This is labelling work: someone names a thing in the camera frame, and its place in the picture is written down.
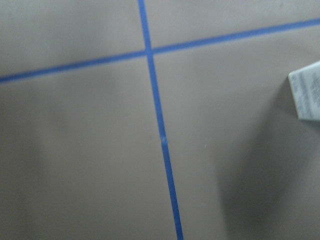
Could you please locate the blue white milk carton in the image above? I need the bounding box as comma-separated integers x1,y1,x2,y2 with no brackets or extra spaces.
288,61,320,122

